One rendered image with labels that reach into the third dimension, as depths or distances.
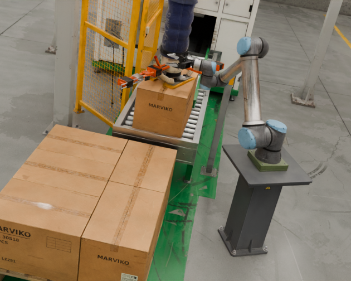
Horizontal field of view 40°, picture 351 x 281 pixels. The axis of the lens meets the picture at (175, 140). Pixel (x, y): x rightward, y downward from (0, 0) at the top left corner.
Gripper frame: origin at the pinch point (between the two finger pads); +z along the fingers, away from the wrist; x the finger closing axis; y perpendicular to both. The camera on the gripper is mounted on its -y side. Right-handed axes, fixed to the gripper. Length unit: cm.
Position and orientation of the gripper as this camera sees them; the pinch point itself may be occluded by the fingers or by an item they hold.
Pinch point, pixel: (167, 59)
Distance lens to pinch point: 363.3
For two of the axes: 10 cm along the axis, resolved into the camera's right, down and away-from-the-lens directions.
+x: 1.6, -8.6, -4.9
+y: 1.5, -4.7, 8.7
